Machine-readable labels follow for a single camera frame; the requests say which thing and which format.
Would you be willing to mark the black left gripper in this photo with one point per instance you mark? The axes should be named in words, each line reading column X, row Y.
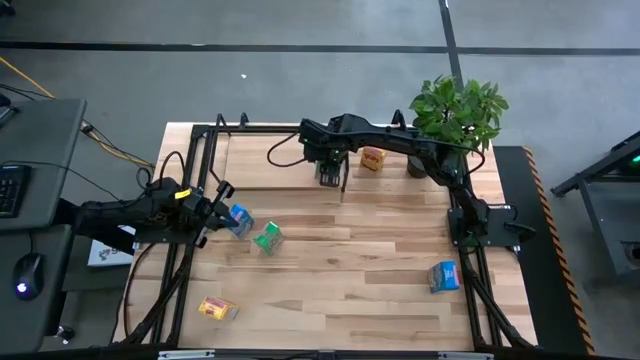
column 202, row 210

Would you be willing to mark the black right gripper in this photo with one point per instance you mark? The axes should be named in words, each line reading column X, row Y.
column 331, row 167

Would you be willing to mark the blue Rice Krispies cereal box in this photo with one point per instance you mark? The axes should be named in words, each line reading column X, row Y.
column 244, row 222
column 443, row 276

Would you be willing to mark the yellow cereal box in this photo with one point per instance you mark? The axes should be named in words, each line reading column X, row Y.
column 218, row 308
column 373, row 158

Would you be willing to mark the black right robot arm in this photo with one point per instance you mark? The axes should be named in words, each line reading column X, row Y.
column 390, row 137

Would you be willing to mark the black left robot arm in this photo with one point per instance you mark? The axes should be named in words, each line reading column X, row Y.
column 115, row 217

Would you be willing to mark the yellow tape label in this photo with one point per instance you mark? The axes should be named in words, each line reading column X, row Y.
column 183, row 194

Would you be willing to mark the black plant pot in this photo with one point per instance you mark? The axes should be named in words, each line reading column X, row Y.
column 416, row 167

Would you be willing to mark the white printed box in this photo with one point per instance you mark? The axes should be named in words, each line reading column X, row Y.
column 107, row 255

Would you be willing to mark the green leafy plant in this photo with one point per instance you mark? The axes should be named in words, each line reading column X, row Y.
column 450, row 115

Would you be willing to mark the silver aluminium bar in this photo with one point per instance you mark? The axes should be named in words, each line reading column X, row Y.
column 465, row 355
column 185, row 354

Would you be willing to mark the grey desk surface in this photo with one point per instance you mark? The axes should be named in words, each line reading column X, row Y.
column 30, row 325
column 45, row 140

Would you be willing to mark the black desk knob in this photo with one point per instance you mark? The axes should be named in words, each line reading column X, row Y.
column 65, row 333

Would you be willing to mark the black computer mouse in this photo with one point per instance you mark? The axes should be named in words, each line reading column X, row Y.
column 28, row 272

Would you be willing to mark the black keyboard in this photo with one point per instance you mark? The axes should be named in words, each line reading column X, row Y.
column 12, row 190

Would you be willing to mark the black hazard-striped floor mat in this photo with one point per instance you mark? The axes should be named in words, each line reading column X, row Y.
column 545, row 300

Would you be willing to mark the black neighbouring robot station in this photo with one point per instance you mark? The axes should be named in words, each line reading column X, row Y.
column 605, row 215

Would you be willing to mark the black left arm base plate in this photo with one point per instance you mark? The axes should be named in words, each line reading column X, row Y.
column 165, row 239

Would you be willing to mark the black metal table frame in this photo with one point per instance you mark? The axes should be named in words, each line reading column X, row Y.
column 260, row 129

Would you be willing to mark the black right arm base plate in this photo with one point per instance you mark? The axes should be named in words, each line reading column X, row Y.
column 500, row 220

